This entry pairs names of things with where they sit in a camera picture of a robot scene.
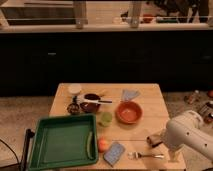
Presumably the red bowl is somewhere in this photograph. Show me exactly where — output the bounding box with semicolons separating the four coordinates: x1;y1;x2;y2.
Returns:
115;101;143;124

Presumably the white spatula black handle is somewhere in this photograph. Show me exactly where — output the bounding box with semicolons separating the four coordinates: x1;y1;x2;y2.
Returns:
77;95;113;104

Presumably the black stand left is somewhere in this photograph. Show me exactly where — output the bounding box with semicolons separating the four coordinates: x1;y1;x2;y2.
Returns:
20;129;35;171

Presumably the beige wooden gripper finger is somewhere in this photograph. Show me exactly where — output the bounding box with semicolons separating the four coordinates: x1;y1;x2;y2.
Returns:
168;149;180;162

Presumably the dark maroon bowl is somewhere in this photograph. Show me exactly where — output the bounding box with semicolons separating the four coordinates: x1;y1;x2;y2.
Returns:
80;93;100;113

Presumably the black cable left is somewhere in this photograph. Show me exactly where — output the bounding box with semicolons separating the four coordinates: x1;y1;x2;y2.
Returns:
0;138;22;169

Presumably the green cup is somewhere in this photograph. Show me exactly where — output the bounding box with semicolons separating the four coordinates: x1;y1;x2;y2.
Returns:
99;112;112;127

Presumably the dark round small container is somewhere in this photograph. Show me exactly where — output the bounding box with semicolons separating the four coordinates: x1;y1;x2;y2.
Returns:
67;103;80;115

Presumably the green plastic tray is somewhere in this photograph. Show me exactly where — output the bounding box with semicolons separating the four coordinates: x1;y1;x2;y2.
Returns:
28;114;99;171

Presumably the silver fork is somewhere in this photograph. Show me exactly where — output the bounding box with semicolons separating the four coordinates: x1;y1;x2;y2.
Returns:
127;152;164;159

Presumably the blue sponge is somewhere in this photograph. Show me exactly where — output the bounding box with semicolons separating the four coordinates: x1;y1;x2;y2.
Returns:
103;142;125;166

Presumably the orange fruit toy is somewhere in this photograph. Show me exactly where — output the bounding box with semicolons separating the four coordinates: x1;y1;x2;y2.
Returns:
98;138;109;153

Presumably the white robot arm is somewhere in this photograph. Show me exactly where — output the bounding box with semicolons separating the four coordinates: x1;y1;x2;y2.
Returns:
161;110;213;161

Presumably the wooden block eraser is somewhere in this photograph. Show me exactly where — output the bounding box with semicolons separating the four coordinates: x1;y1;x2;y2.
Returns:
147;134;162;148

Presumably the blue grey cloth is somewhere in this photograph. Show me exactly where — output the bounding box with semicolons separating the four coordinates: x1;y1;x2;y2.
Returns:
121;89;140;101

